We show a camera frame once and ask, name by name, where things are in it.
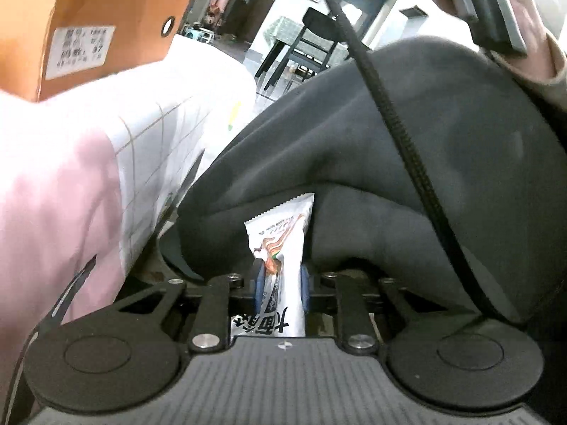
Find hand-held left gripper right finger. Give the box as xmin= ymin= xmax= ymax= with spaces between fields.
xmin=298 ymin=264 xmax=448 ymax=357

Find person's right forearm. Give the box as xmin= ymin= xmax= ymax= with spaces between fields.
xmin=491 ymin=31 xmax=567 ymax=117

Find green checked dining table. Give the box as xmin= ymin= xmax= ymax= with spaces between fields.
xmin=265 ymin=15 xmax=352 ymax=68

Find dark wooden door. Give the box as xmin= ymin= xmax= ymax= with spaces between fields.
xmin=223 ymin=0 xmax=272 ymax=40

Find orange cardboard box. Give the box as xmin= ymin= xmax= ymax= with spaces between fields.
xmin=0 ymin=0 xmax=203 ymax=103

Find person's dark grey pants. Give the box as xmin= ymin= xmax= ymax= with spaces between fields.
xmin=158 ymin=38 xmax=567 ymax=341

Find black braided cable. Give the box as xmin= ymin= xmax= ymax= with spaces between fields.
xmin=323 ymin=0 xmax=498 ymax=319

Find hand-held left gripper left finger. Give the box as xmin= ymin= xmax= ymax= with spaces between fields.
xmin=113 ymin=262 xmax=269 ymax=355

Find grey black hand-held device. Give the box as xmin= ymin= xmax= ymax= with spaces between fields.
xmin=451 ymin=0 xmax=529 ymax=57

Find black dining chair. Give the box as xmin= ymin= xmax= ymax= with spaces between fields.
xmin=254 ymin=6 xmax=352 ymax=95

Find white checked tablecloth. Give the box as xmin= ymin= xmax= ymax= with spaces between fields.
xmin=0 ymin=35 xmax=258 ymax=425

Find white printed snack packet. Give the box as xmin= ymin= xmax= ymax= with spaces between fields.
xmin=230 ymin=192 xmax=316 ymax=340

